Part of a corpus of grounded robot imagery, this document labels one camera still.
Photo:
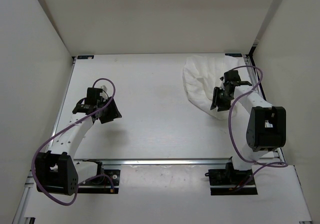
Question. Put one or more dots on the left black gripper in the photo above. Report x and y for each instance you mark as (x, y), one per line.
(114, 113)

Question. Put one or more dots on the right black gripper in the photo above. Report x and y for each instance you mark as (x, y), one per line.
(215, 101)

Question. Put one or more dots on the white pleated skirt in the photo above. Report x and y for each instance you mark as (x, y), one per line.
(201, 74)

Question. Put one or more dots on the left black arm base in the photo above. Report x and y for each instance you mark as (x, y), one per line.
(105, 177)

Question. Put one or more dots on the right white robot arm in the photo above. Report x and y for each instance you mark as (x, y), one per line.
(266, 128)

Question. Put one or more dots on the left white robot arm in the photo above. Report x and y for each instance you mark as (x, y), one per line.
(56, 170)

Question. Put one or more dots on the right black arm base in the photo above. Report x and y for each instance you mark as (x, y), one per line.
(231, 182)

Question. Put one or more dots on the right blue corner sticker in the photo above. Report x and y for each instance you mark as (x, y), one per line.
(235, 55)

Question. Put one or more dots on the blue corner sticker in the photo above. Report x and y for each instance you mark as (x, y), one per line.
(235, 55)
(85, 57)

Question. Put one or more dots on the left blue corner sticker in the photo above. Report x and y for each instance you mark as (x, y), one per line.
(85, 57)

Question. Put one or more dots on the white foam front board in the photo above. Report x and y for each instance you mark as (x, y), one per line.
(179, 194)

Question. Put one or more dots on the aluminium table edge rail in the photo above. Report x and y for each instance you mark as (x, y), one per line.
(164, 162)

